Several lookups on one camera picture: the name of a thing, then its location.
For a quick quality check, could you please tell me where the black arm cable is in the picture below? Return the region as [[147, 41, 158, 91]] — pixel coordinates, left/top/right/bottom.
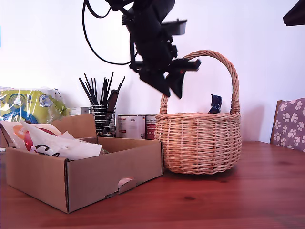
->
[[82, 0, 132, 65], [87, 0, 113, 19]]

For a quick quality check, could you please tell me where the thin black stick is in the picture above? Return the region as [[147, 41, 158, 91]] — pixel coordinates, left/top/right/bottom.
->
[[100, 76, 106, 106], [83, 73, 98, 106], [116, 76, 126, 93], [93, 78, 99, 106], [79, 77, 95, 106], [105, 72, 114, 106]]

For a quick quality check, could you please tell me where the tin can with white label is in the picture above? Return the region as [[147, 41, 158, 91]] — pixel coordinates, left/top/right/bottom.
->
[[118, 114, 146, 140]]

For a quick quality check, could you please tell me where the white labelled carton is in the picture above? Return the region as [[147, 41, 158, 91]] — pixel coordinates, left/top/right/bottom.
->
[[69, 107, 83, 117]]

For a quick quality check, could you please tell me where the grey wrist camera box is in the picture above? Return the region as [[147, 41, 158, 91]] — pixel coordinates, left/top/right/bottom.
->
[[162, 18, 188, 36]]

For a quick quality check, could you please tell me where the brown handled knife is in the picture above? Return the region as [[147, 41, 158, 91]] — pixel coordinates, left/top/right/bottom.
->
[[107, 89, 119, 112]]

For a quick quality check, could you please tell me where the wire utensil holder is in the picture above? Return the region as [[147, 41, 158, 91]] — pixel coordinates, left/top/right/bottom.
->
[[90, 104, 117, 138]]

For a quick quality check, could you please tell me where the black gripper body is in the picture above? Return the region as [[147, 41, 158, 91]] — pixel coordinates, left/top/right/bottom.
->
[[127, 22, 202, 74]]

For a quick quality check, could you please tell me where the yellow green plastic wrapped package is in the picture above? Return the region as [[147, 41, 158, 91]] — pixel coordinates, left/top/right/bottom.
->
[[0, 87, 70, 124]]

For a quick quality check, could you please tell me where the white bag with black script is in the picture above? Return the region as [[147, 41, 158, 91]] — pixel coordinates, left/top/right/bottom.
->
[[21, 130, 102, 161]]

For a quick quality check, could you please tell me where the woven wicker basket with handle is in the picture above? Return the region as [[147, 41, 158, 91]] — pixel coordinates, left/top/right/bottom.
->
[[154, 49, 242, 175]]

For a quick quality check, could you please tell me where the brown cardboard box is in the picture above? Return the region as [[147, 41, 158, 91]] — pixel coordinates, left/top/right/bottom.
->
[[0, 114, 164, 214]]

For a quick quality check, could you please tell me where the blue bag of Easter eggs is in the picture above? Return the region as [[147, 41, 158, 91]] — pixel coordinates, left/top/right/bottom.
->
[[207, 94, 223, 114]]

